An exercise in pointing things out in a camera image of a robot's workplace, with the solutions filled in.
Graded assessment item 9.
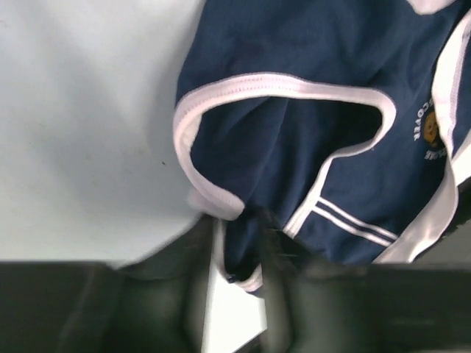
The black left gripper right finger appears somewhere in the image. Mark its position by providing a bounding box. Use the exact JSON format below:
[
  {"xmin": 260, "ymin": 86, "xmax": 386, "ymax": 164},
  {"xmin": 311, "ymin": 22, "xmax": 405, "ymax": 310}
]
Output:
[{"xmin": 257, "ymin": 210, "xmax": 470, "ymax": 352}]

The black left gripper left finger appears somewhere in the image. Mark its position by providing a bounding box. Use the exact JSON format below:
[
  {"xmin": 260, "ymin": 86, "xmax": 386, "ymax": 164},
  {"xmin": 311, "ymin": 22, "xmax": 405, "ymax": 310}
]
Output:
[{"xmin": 1, "ymin": 216, "xmax": 216, "ymax": 352}]

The navy underwear with white trim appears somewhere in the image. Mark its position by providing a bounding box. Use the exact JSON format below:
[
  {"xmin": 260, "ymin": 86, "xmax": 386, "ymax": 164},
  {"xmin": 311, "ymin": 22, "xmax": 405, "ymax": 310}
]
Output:
[{"xmin": 173, "ymin": 1, "xmax": 470, "ymax": 293}]

